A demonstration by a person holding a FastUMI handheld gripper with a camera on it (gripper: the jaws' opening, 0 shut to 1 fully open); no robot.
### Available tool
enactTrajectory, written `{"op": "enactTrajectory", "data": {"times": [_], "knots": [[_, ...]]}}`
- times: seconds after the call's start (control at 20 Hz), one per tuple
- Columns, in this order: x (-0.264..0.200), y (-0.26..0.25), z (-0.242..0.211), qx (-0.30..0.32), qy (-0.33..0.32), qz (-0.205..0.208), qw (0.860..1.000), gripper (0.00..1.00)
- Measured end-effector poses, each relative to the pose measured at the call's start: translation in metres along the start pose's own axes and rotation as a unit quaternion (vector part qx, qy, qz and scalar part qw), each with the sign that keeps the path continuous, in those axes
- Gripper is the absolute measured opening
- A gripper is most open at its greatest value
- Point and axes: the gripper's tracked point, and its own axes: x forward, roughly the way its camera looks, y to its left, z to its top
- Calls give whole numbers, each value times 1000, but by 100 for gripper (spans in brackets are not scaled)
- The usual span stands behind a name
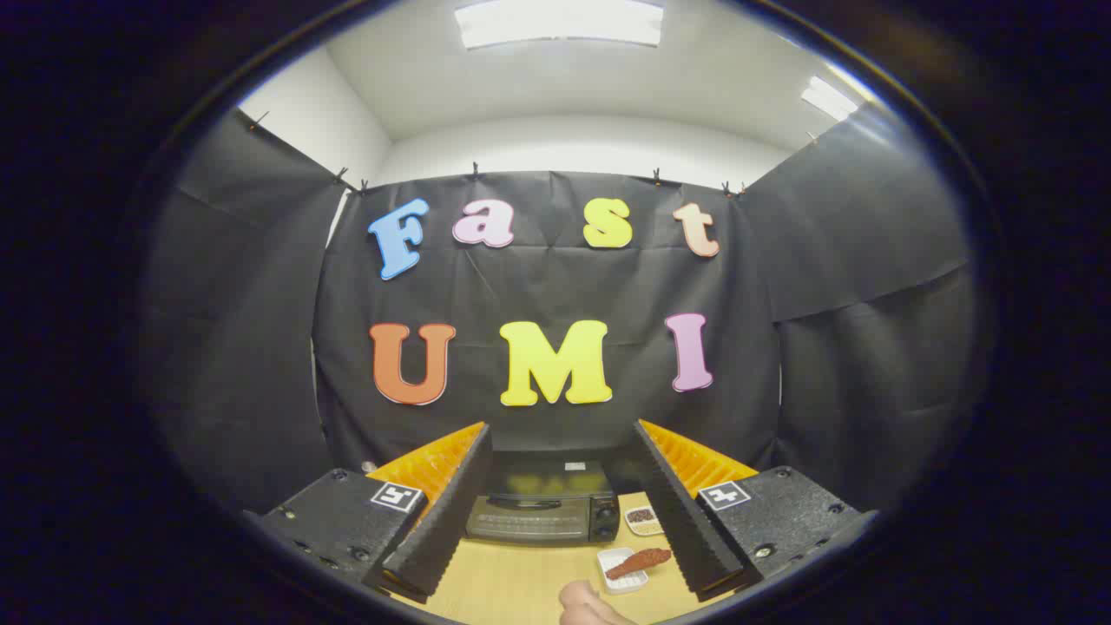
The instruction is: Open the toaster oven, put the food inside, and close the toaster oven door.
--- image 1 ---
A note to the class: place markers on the reddish brown meat piece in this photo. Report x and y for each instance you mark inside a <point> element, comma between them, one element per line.
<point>640,562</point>

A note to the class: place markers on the white ribbed tray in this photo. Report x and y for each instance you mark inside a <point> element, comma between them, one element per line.
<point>629,584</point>

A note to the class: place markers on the black backdrop cloth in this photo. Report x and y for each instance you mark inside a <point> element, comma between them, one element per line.
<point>555,286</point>

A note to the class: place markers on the large ceiling light panel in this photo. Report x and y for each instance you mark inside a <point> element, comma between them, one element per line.
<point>560,22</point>

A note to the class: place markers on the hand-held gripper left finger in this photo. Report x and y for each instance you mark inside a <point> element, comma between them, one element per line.
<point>451,512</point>

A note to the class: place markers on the white divided dish with beans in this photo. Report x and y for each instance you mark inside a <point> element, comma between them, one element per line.
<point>642,518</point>

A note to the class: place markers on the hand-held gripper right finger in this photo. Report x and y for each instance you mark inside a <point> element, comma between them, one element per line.
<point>673,508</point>

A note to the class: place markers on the small ceiling light panel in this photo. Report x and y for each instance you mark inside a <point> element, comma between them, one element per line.
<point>829,98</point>

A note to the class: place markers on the black toaster oven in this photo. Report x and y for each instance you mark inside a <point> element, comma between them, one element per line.
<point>538,521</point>

